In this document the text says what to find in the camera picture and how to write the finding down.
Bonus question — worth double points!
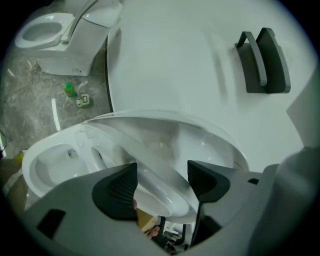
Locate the white toilet bowl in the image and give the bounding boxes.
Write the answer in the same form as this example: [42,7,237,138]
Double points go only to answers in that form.
[21,123,141,199]

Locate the person's left hand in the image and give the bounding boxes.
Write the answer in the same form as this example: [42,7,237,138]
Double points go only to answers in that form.
[132,198,161,240]

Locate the pale green brush holder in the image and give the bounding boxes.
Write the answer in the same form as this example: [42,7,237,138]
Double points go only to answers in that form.
[75,80,92,109]

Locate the green bottle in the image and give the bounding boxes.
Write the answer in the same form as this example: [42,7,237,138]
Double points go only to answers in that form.
[63,82,77,98]

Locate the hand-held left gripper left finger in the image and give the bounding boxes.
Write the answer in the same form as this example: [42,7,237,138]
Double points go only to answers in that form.
[24,162,161,256]

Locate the person's beige trousers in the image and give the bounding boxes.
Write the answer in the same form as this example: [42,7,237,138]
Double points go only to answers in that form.
[0,156,29,209]

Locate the dark grey wall holder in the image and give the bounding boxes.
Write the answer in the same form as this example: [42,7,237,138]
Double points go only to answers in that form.
[234,27,292,95]

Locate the white plastic curved part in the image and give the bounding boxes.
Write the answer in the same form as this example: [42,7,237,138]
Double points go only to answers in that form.
[82,122,201,225]

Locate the white toilet with tank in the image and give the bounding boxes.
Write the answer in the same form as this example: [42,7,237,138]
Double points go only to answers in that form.
[14,0,123,77]

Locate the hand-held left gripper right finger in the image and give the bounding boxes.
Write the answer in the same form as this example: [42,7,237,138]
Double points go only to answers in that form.
[187,159,280,248]

